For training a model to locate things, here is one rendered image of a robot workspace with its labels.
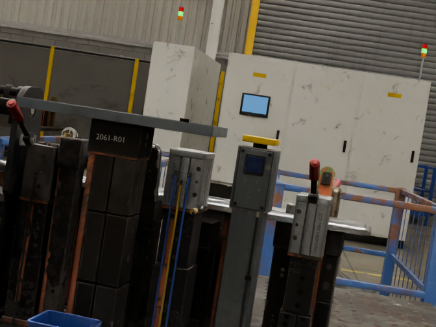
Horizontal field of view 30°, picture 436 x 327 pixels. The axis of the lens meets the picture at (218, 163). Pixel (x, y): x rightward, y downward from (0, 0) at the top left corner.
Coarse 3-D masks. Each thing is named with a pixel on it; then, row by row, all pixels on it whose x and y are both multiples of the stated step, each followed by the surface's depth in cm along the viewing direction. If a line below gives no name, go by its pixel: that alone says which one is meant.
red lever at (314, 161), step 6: (312, 162) 146; (318, 162) 147; (312, 168) 147; (318, 168) 147; (312, 174) 148; (318, 174) 149; (312, 180) 150; (312, 186) 154; (312, 192) 155; (318, 192) 156; (312, 198) 156; (318, 198) 156
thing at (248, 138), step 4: (244, 136) 144; (248, 136) 144; (252, 136) 144; (256, 136) 144; (244, 140) 144; (248, 140) 144; (252, 140) 144; (256, 140) 144; (260, 140) 144; (264, 140) 143; (268, 140) 143; (272, 140) 143; (276, 140) 145; (256, 144) 146; (260, 144) 145; (264, 144) 144; (268, 144) 143; (272, 144) 143; (276, 144) 145; (260, 148) 145; (264, 148) 146
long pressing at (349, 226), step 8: (0, 160) 200; (0, 168) 188; (160, 192) 182; (208, 200) 179; (216, 200) 184; (224, 200) 185; (208, 208) 173; (216, 208) 173; (224, 208) 173; (272, 208) 184; (280, 208) 186; (272, 216) 171; (280, 216) 170; (288, 216) 170; (328, 224) 169; (336, 224) 168; (344, 224) 169; (352, 224) 175; (360, 224) 177; (368, 224) 183; (344, 232) 168; (352, 232) 168; (360, 232) 168; (368, 232) 169
